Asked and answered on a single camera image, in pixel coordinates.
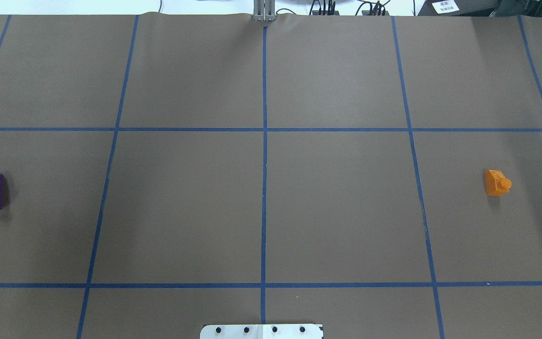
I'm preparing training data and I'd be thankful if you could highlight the white pedestal base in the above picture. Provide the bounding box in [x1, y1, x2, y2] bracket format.
[199, 323, 324, 339]

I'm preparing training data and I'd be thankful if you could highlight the orange trapezoid block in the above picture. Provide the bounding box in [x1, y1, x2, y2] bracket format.
[484, 169, 512, 197]

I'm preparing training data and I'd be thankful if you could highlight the aluminium frame post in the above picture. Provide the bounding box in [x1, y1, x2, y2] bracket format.
[253, 0, 277, 22]

